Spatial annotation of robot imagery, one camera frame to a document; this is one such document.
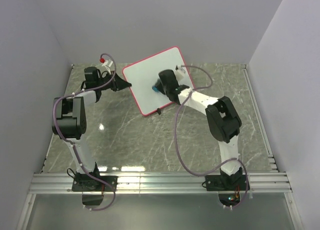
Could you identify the blue whiteboard eraser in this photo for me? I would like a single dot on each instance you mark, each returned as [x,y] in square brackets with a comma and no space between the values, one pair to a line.
[155,88]

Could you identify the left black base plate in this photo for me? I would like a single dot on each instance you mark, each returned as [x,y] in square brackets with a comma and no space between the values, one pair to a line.
[84,183]

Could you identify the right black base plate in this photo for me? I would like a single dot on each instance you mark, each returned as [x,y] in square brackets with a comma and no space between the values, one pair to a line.
[224,183]

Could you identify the right side aluminium rail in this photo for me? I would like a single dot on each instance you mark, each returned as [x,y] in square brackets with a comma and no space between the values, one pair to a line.
[271,158]

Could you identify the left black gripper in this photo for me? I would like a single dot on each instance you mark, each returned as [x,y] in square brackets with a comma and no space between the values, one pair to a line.
[118,83]

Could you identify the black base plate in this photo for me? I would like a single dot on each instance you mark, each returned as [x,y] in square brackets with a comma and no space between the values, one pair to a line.
[84,183]
[224,183]

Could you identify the red framed whiteboard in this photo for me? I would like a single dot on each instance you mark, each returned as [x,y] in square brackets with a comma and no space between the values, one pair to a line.
[144,73]

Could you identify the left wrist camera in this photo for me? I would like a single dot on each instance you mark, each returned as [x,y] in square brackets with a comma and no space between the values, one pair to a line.
[106,64]

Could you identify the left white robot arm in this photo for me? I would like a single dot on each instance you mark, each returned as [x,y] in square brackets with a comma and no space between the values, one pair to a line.
[69,119]

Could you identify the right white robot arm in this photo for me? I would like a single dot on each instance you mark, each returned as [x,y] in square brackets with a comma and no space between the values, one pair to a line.
[223,120]

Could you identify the aluminium mounting rail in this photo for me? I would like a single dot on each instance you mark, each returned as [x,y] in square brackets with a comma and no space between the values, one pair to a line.
[157,183]

